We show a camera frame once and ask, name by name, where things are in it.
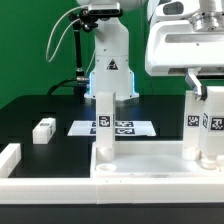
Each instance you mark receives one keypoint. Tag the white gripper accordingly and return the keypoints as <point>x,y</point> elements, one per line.
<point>174,47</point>

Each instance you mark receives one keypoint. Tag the white desk top tray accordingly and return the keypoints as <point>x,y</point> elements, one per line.
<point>149,159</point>

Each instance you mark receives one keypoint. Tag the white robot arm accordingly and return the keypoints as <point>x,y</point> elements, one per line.
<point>111,72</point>

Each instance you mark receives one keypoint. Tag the fiducial marker sheet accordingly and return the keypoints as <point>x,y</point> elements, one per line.
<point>122,128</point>

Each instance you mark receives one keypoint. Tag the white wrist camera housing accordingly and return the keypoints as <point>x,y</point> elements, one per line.
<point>167,10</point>

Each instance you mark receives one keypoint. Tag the black camera stand pole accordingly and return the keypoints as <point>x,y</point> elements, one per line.
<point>81,79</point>

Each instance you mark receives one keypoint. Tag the white front barrier wall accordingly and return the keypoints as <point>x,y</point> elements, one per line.
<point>111,190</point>

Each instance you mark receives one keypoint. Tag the white barrier wall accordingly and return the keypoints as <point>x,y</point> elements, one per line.
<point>111,190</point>
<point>9,158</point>

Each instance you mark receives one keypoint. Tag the white left barrier wall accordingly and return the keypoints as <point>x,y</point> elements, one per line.
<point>9,158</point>

